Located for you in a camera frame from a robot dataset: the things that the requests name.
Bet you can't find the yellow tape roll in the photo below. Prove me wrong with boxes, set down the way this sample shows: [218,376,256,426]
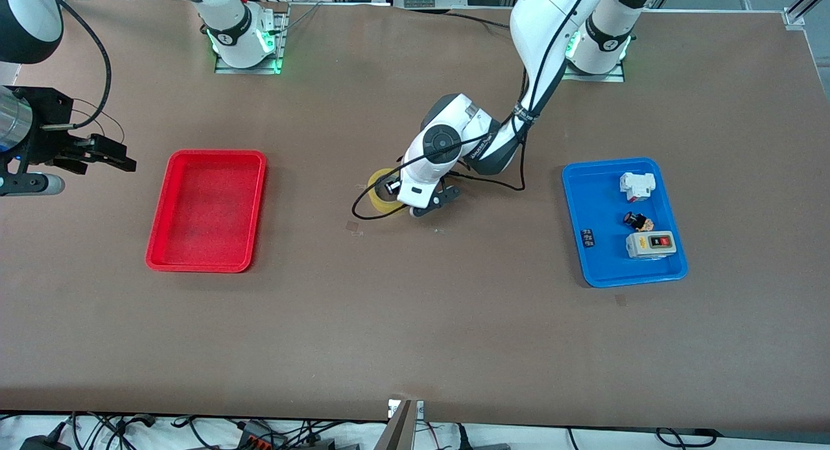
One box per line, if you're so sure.
[367,167,411,215]

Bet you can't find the red plastic tray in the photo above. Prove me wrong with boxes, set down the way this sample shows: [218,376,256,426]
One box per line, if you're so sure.
[145,149,268,274]

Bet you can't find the blue plastic tray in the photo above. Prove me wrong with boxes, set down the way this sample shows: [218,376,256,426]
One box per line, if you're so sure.
[562,157,689,289]

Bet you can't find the white circuit breaker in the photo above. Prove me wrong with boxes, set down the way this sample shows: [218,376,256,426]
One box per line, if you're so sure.
[619,171,656,202]

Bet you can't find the orange black power strip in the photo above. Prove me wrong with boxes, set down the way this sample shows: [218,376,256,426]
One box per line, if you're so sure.
[236,421,287,450]

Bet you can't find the black power adapter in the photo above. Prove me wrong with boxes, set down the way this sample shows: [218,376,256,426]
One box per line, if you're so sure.
[19,433,72,450]

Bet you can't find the aluminium corner profile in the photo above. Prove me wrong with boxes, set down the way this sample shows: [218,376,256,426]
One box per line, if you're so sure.
[781,0,830,27]

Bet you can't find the long black camera cable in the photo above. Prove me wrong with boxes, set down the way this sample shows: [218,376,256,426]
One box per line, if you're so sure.
[352,0,600,221]

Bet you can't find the short black looped cable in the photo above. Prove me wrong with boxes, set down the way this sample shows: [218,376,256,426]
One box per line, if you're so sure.
[447,129,527,193]

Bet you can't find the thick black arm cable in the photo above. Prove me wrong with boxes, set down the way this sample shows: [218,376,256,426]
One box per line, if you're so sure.
[32,0,113,130]

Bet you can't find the black cable on table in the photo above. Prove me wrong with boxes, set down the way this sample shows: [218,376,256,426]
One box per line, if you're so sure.
[447,12,514,31]

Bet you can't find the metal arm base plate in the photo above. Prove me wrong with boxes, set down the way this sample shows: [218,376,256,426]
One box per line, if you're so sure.
[213,3,289,75]
[561,48,627,83]

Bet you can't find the grey on off switch box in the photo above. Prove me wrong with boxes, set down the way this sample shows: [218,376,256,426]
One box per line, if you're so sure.
[625,231,678,261]

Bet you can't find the aluminium camera mount post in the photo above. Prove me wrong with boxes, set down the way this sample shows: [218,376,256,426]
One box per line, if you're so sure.
[373,398,426,450]

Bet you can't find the tangled black floor cables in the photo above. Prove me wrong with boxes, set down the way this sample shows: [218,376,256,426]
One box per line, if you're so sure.
[0,411,365,450]

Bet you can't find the black floor cable loop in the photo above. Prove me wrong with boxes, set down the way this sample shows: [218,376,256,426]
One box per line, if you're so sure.
[654,427,722,449]

